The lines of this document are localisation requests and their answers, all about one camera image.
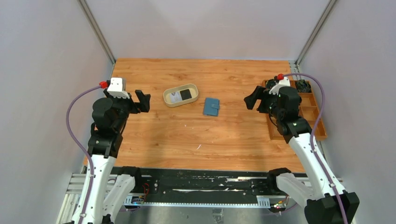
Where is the green black cable coil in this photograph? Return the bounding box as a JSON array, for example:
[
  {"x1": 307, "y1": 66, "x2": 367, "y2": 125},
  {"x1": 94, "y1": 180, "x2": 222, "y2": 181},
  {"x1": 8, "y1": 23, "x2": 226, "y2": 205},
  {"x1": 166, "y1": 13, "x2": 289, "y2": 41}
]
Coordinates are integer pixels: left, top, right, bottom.
[{"x1": 294, "y1": 79, "x2": 312, "y2": 93}]

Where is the beige oval tray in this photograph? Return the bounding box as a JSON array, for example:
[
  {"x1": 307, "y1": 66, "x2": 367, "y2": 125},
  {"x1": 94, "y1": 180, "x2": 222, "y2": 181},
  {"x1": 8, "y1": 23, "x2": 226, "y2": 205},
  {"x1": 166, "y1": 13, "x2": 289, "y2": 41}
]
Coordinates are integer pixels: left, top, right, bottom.
[{"x1": 163, "y1": 84, "x2": 199, "y2": 108}]

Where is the blue card holder wallet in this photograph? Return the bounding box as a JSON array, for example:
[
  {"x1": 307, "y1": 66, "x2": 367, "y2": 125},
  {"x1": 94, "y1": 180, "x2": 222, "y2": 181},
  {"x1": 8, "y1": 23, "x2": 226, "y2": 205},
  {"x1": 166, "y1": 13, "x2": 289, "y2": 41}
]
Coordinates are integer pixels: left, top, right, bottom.
[{"x1": 203, "y1": 98, "x2": 220, "y2": 117}]

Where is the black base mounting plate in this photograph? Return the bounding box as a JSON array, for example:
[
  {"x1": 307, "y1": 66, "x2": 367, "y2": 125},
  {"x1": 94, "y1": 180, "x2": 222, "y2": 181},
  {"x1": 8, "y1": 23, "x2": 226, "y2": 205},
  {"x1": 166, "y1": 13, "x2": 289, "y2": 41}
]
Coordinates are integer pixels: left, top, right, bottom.
[{"x1": 140, "y1": 168, "x2": 286, "y2": 204}]

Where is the black card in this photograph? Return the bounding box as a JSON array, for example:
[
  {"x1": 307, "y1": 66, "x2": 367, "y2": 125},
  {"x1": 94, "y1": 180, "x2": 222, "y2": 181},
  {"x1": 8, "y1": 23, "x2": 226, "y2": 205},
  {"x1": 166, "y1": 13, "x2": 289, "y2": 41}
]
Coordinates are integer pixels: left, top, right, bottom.
[{"x1": 180, "y1": 89, "x2": 192, "y2": 101}]

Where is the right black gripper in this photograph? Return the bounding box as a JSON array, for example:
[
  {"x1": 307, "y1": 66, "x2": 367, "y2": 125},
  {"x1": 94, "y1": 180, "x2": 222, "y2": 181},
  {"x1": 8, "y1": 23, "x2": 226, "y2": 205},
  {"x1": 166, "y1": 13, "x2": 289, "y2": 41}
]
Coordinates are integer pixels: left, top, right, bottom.
[{"x1": 244, "y1": 85, "x2": 283, "y2": 120}]

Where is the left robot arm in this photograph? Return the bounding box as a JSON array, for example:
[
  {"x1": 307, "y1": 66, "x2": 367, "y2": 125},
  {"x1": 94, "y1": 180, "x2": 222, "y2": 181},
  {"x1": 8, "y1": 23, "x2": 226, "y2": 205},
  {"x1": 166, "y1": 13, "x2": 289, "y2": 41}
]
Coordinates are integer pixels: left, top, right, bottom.
[{"x1": 70, "y1": 90, "x2": 151, "y2": 224}]

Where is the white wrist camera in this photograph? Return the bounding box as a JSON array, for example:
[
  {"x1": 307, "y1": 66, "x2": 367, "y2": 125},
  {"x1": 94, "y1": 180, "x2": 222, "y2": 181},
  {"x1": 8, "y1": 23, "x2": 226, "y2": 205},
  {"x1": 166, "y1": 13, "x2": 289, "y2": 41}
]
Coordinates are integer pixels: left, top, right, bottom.
[
  {"x1": 269, "y1": 74, "x2": 290, "y2": 95},
  {"x1": 107, "y1": 77, "x2": 130, "y2": 99}
]

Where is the white card in tray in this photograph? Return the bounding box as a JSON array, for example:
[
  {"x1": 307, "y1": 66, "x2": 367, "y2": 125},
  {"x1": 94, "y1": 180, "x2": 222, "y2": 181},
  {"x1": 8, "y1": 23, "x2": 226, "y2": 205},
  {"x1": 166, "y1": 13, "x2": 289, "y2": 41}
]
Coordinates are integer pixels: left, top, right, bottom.
[{"x1": 169, "y1": 91, "x2": 182, "y2": 104}]

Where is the aluminium frame rail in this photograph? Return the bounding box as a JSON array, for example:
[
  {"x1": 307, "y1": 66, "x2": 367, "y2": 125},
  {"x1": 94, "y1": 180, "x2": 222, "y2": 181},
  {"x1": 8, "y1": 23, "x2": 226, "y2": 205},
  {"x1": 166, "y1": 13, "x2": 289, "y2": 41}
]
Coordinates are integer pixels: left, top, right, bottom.
[{"x1": 56, "y1": 167, "x2": 356, "y2": 224}]

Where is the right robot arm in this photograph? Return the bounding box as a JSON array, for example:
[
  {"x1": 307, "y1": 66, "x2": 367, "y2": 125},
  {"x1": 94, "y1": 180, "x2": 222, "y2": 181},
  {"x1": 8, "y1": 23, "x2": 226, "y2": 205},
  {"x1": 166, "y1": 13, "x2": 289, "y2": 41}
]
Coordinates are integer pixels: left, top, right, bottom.
[{"x1": 244, "y1": 86, "x2": 360, "y2": 224}]

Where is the wooden compartment organizer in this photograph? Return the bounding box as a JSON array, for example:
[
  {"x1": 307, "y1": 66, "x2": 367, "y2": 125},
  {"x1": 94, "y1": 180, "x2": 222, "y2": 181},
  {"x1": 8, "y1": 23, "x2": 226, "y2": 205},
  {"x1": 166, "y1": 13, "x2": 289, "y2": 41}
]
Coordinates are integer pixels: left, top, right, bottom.
[{"x1": 262, "y1": 79, "x2": 327, "y2": 141}]

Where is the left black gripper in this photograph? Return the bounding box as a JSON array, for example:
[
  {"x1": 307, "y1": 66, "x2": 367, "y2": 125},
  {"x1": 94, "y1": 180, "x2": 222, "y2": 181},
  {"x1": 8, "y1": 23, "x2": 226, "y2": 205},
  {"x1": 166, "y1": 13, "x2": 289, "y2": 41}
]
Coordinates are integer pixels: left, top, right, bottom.
[{"x1": 105, "y1": 88, "x2": 150, "y2": 131}]

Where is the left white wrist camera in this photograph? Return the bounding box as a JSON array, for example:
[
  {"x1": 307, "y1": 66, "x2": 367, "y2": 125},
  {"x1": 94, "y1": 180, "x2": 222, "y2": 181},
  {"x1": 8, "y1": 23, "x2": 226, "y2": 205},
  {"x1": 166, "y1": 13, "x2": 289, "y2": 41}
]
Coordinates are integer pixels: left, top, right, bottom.
[{"x1": 107, "y1": 77, "x2": 130, "y2": 99}]

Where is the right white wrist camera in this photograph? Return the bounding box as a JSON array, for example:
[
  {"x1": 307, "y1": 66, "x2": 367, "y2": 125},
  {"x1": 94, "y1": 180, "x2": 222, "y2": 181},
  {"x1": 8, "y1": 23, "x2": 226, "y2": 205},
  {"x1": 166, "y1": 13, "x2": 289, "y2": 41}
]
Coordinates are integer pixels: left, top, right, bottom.
[{"x1": 269, "y1": 74, "x2": 290, "y2": 95}]

